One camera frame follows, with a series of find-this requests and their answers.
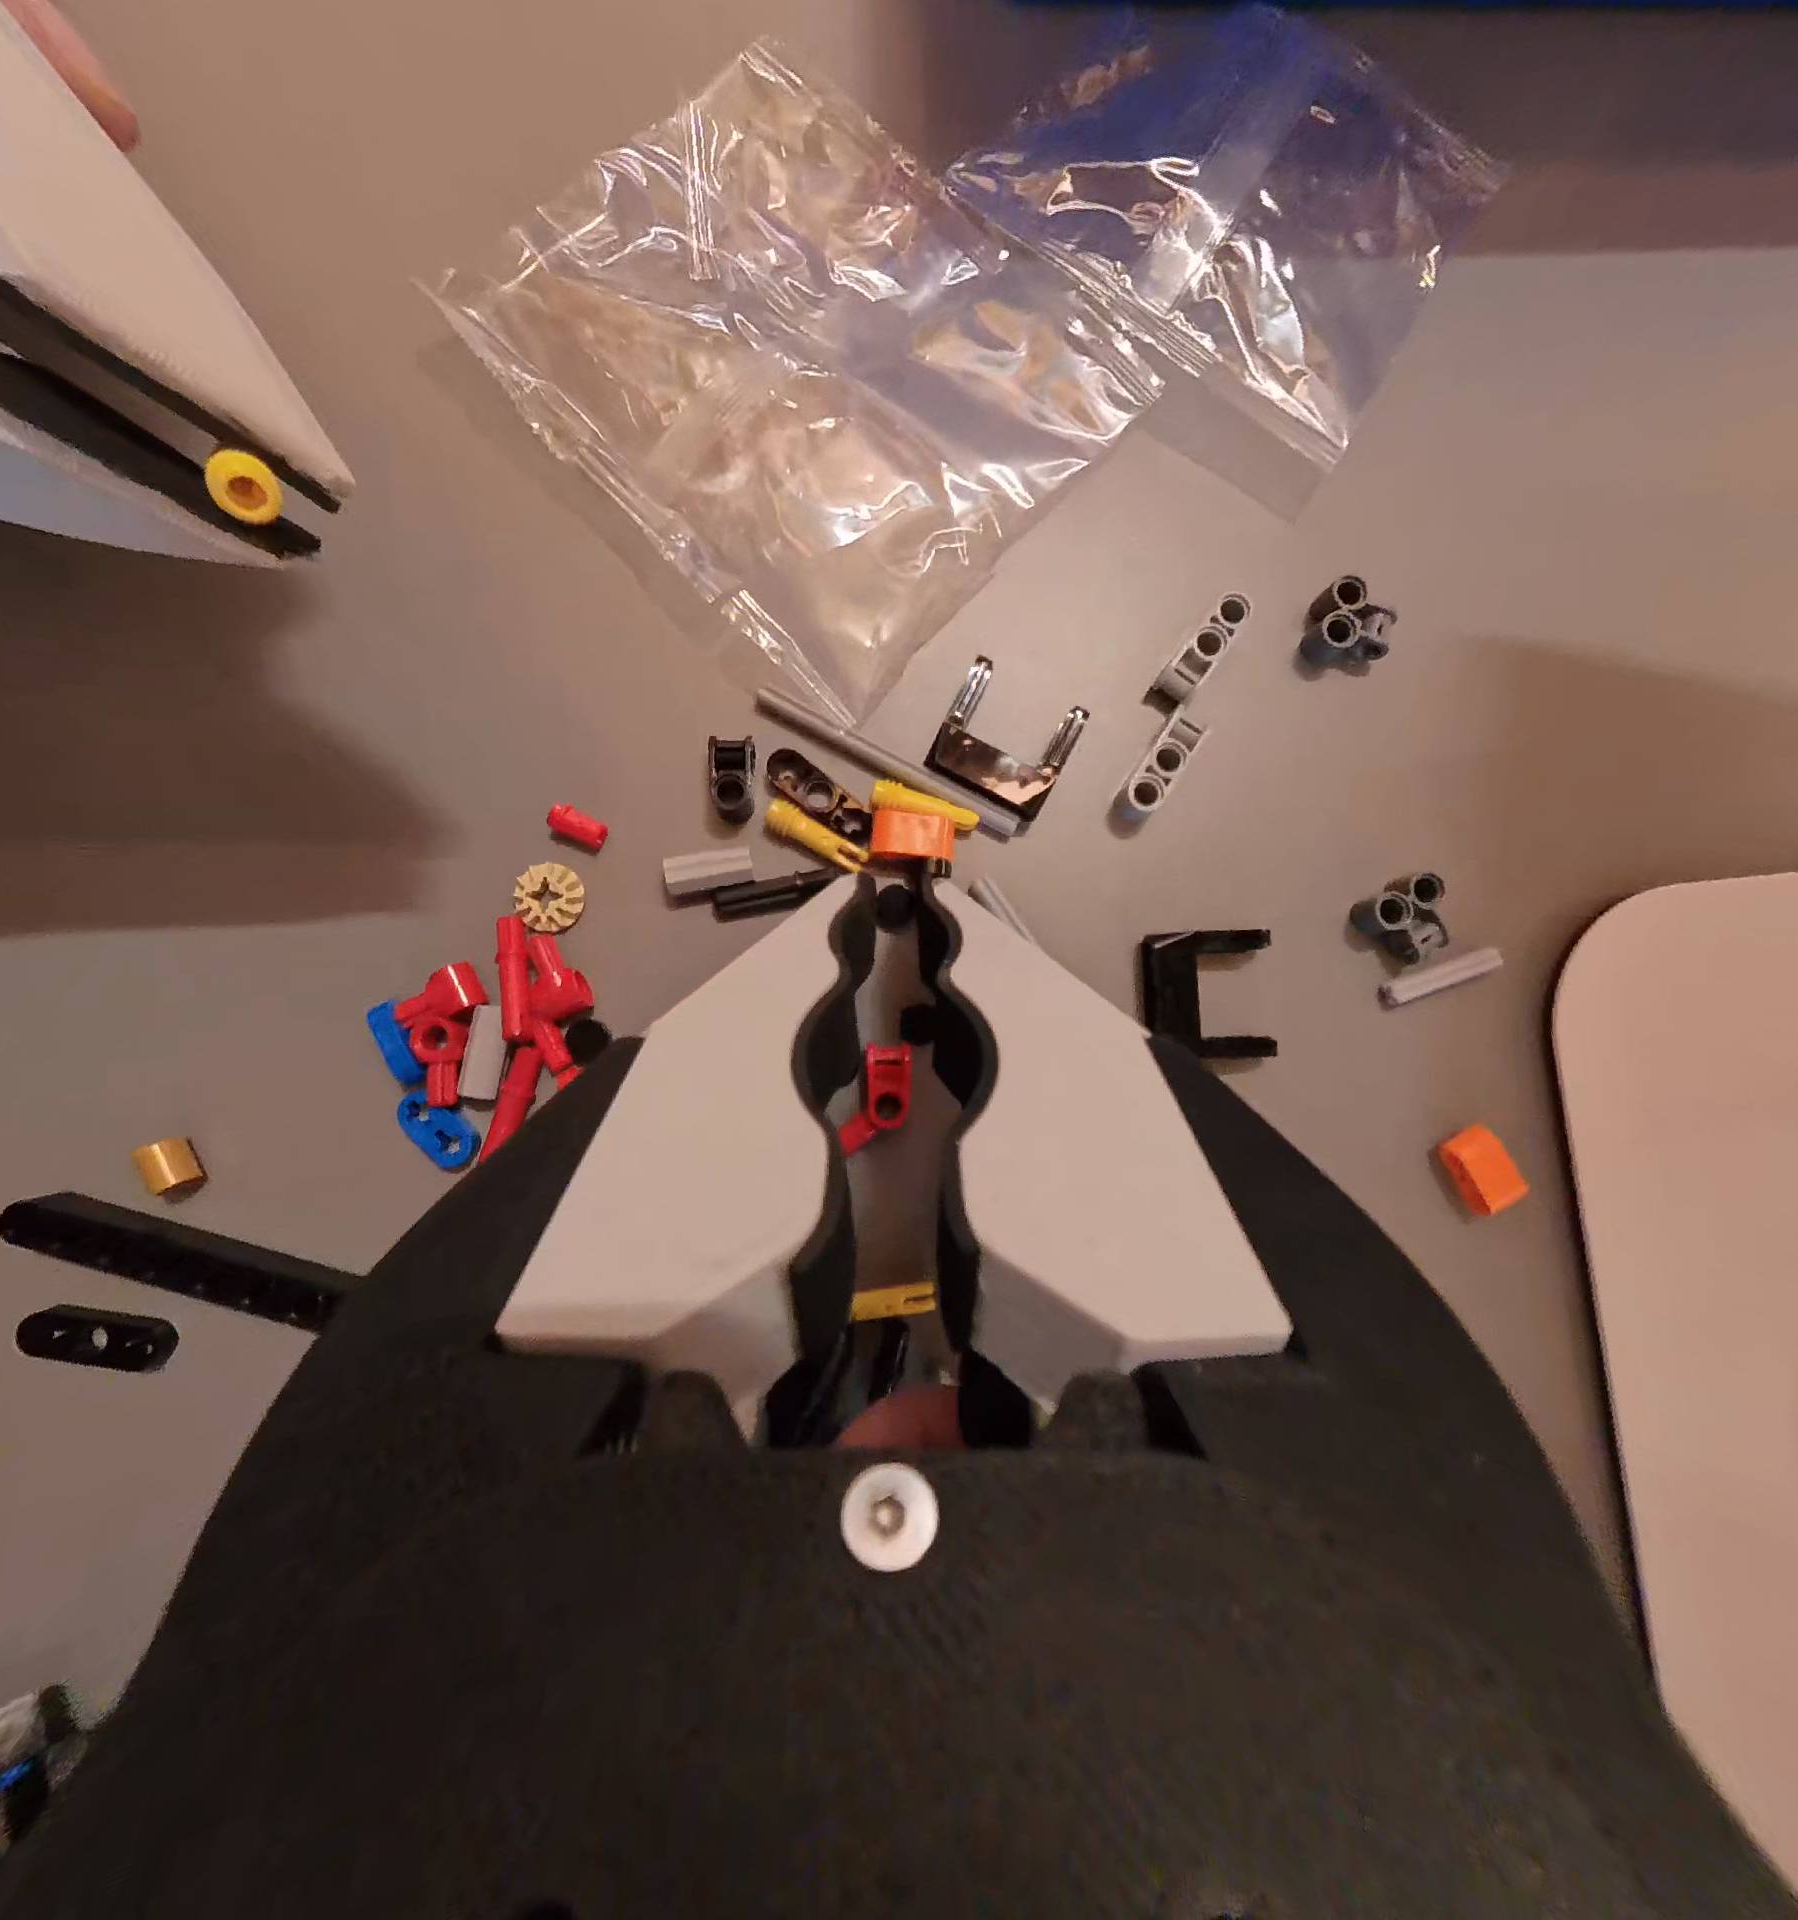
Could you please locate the person's left hand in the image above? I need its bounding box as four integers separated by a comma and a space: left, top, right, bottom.
3, 0, 144, 154

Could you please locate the long grey lego axle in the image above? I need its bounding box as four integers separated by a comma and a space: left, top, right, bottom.
754, 686, 1024, 838

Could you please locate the pile of small lego pieces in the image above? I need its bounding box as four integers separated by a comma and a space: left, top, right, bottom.
364, 732, 983, 1330

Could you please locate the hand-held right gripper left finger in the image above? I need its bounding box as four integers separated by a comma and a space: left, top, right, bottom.
492, 872, 887, 1445

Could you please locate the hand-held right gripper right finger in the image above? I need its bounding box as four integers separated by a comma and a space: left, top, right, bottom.
912, 872, 1294, 1425

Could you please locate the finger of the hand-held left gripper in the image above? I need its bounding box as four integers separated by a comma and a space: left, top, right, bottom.
0, 334, 327, 570
0, 0, 356, 515

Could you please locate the light grey lego beam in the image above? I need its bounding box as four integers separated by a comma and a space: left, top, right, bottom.
1145, 589, 1257, 708
1106, 717, 1210, 824

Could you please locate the white monitor stand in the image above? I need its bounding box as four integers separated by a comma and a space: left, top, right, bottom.
1549, 865, 1798, 1920

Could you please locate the black forked lego piece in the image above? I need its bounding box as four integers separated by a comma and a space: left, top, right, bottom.
921, 655, 1095, 824
1133, 924, 1278, 1063

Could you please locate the dark grey lego connector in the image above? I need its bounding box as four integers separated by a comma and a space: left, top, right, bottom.
1303, 571, 1399, 670
1345, 868, 1450, 962

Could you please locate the long black lego beam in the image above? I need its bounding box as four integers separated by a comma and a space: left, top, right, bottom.
0, 1191, 369, 1334

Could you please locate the short light grey lego axle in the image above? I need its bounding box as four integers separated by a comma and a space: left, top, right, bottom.
1377, 942, 1504, 1009

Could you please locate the clear plastic bag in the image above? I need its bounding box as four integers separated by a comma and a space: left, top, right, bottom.
419, 36, 1165, 723
939, 0, 1511, 520

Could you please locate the short black lego beam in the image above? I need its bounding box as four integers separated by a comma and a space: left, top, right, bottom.
12, 1304, 182, 1375

